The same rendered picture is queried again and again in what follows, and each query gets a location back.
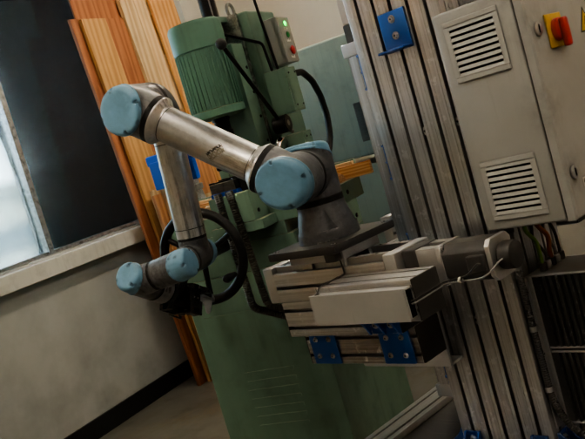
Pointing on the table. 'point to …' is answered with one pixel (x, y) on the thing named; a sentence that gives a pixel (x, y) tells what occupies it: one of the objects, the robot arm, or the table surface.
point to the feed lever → (281, 124)
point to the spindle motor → (205, 69)
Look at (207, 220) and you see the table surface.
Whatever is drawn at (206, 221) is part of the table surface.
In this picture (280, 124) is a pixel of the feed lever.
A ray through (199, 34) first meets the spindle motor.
